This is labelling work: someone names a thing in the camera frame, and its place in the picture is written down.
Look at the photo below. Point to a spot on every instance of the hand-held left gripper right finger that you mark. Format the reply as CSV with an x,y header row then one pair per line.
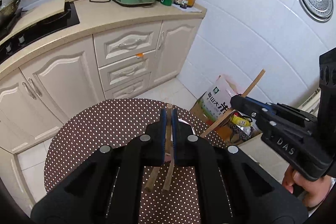
x,y
175,134

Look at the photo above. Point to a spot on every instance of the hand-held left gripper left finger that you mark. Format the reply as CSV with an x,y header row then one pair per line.
x,y
163,134

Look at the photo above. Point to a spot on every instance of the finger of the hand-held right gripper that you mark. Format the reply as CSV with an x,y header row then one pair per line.
x,y
241,106
256,102

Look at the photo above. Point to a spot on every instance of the slim wooden chopstick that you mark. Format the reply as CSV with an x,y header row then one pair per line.
x,y
152,179
168,113
256,81

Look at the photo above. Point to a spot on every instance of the person's right hand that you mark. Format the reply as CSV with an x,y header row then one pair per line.
x,y
315,192

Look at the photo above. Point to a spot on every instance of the yellow snack packet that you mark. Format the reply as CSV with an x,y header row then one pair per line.
x,y
241,120

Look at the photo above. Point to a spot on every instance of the white green rice bag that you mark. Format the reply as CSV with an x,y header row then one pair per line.
x,y
215,100

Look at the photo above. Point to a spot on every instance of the dark patterned bag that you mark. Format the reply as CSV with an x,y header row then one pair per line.
x,y
240,133

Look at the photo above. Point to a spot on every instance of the brown cardboard box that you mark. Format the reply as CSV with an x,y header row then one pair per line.
x,y
199,111

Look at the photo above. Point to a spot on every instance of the brown dotted tablecloth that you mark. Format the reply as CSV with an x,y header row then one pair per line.
x,y
92,140

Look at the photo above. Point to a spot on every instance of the orange drawer tag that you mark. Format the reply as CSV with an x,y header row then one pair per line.
x,y
139,56

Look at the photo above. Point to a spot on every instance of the white paper sheet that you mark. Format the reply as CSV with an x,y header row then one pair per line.
x,y
195,9

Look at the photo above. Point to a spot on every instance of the small dark bottle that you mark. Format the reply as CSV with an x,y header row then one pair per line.
x,y
183,4

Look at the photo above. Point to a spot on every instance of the black glass gas hob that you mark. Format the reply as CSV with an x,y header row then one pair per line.
x,y
47,27

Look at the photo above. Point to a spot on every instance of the wooden cutting board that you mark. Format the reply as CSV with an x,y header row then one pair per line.
x,y
44,10

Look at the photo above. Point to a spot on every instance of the steel wok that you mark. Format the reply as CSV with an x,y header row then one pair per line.
x,y
10,7

